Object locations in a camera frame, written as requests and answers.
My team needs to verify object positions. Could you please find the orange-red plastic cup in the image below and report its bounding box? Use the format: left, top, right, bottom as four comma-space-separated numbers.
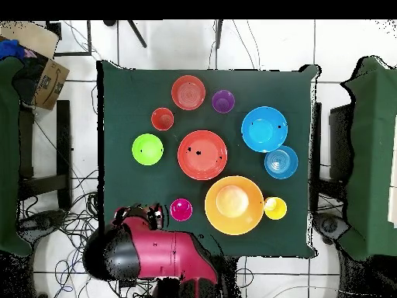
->
150, 107, 175, 132

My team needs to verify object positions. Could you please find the wide orange-red shallow bowl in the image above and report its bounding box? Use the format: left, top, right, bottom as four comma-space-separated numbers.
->
177, 130, 229, 182

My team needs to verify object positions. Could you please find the magenta-red plastic cup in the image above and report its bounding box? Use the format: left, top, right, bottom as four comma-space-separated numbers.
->
169, 198, 194, 222

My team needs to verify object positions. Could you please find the green plastic bowl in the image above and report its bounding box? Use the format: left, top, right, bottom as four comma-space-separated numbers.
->
131, 133, 164, 167

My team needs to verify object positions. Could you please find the large orange plastic bowl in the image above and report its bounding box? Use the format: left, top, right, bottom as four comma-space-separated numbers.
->
204, 175, 265, 236

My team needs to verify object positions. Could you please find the dark green table cloth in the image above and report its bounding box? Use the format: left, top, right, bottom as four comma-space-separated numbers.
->
97, 60, 320, 258

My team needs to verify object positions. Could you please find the purple plastic cup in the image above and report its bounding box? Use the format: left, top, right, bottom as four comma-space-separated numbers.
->
212, 89, 236, 115

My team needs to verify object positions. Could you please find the small orange-red ringed bowl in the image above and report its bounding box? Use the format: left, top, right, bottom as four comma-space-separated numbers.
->
171, 74, 206, 112

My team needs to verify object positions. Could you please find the large blue plastic bowl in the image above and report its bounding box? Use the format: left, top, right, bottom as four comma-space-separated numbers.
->
240, 106, 289, 154

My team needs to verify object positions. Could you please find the small blue plastic bowl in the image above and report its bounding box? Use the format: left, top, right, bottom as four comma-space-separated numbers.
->
264, 144, 299, 180

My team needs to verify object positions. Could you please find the yellow plastic cup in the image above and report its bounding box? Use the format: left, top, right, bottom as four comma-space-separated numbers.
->
264, 196, 288, 221

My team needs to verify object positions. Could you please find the black tripod leg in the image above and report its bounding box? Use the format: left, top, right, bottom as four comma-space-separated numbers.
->
103, 19, 148, 49
214, 19, 224, 50

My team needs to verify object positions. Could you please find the black box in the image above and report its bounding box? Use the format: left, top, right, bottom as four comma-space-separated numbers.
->
328, 103, 354, 181

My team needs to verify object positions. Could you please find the black rounded floor base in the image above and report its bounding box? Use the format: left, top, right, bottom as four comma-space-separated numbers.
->
18, 209, 66, 238
312, 212, 351, 246

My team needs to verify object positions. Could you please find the brown cardboard box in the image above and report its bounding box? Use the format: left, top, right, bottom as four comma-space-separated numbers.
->
0, 20, 71, 111

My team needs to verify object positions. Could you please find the green cloth covered table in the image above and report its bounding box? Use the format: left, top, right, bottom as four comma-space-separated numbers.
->
340, 55, 397, 262
0, 57, 33, 257

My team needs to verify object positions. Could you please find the blue cloth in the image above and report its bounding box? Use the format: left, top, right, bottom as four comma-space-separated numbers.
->
0, 39, 26, 61

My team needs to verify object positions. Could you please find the tangle of black cables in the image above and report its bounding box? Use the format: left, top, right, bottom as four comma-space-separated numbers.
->
18, 167, 125, 298

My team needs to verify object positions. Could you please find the black chair frame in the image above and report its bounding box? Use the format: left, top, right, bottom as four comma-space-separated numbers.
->
18, 99, 72, 212

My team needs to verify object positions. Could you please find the black metal frame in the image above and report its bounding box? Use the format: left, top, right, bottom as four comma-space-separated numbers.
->
46, 19, 92, 57

